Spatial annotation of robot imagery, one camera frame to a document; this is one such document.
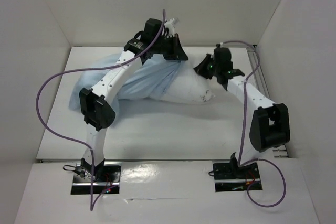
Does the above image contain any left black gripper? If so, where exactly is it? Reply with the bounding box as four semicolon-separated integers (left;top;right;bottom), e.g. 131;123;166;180
153;34;189;61

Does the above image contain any white pillow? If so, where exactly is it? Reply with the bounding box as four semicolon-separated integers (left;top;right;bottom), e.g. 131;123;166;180
155;61;215;105

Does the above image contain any light blue pillowcase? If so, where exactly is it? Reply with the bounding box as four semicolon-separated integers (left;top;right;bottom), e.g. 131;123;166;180
68;55;185;113

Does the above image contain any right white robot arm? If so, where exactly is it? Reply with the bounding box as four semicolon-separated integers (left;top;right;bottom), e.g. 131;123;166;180
194;44;290;178

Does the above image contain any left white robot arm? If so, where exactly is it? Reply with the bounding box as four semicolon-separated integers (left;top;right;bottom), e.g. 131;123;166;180
79;18;188;182

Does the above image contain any aluminium frame rail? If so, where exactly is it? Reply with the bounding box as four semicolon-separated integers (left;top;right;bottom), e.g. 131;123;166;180
246;47;290;153

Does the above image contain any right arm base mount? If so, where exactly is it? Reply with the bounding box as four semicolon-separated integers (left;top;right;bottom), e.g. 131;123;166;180
208;161;263;193

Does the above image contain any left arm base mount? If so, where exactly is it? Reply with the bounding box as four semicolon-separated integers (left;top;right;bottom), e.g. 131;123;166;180
62;162;121;195

